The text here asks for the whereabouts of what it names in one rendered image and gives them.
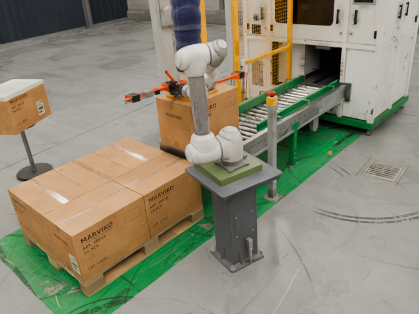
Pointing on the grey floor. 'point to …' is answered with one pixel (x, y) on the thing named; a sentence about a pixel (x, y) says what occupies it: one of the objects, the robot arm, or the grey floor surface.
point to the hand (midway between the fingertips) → (167, 86)
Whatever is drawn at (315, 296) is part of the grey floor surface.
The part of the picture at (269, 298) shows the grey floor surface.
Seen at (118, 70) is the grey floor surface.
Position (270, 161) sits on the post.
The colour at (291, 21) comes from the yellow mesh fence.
